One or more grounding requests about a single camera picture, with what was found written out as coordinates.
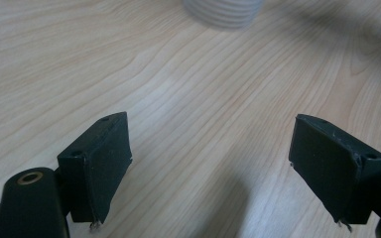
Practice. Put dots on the stack of clear cups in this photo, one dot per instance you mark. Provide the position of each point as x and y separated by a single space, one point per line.
224 12

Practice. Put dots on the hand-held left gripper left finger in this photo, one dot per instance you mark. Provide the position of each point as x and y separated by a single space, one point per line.
96 168

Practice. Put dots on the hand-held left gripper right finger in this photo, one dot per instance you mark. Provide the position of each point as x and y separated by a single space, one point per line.
327 168

